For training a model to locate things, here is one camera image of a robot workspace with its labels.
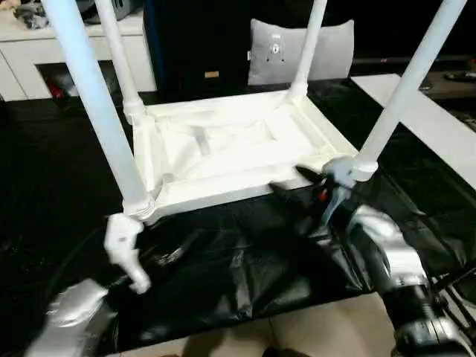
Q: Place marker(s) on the small yellow label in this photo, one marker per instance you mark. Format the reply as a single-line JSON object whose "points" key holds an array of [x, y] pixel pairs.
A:
{"points": [[211, 74]]}

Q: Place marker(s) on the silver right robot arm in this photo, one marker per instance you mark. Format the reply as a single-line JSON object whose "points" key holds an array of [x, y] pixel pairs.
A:
{"points": [[394, 253]]}

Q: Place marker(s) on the black table mat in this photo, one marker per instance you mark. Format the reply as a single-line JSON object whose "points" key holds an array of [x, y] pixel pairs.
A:
{"points": [[223, 260]]}

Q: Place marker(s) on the thin black bar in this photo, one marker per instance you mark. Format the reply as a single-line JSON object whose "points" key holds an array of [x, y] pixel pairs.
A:
{"points": [[375, 59]]}

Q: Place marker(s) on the white plastic table top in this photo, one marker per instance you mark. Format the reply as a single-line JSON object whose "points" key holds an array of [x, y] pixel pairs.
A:
{"points": [[241, 111]]}

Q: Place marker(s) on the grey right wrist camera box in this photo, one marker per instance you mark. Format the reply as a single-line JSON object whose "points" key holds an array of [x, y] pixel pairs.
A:
{"points": [[340, 171]]}

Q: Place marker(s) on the grey bag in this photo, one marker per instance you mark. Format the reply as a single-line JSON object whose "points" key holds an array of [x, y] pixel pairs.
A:
{"points": [[126, 9]]}

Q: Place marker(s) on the white plastic table leg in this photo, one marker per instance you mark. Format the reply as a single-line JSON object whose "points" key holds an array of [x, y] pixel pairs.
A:
{"points": [[309, 44], [94, 93], [119, 56], [416, 74]]}

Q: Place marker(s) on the white low table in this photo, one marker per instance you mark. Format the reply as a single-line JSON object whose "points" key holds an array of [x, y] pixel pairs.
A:
{"points": [[439, 126]]}

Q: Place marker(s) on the white cabinet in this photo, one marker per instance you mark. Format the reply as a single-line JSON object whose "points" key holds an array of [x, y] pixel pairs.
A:
{"points": [[22, 56]]}

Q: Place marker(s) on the black sofa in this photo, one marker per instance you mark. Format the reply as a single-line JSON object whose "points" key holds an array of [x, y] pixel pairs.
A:
{"points": [[204, 37]]}

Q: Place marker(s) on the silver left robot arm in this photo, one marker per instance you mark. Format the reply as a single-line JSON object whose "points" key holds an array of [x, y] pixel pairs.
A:
{"points": [[70, 312]]}

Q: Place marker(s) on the grey cushion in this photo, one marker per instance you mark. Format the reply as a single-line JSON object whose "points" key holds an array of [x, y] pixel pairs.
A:
{"points": [[334, 52]]}

